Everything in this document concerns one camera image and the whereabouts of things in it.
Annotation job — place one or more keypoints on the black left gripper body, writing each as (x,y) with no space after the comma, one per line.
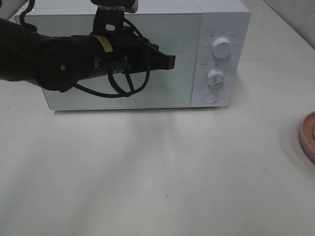
(122,41)

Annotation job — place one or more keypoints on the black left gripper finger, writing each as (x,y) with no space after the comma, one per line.
(160,61)

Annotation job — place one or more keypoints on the white microwave knob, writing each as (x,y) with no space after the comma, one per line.
(221,47)
(215,78)

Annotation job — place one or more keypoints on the pink round plate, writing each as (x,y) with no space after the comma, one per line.
(307,136)

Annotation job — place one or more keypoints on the white microwave door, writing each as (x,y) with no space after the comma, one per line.
(175,34)

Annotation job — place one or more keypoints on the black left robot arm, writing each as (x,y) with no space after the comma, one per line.
(99,63)

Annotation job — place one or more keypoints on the white microwave oven body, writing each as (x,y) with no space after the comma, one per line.
(229,18)

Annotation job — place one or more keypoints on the round white door button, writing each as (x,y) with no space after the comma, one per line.
(210,98)

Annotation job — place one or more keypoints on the black grey left wrist camera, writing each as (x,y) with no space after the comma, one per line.
(115,5)

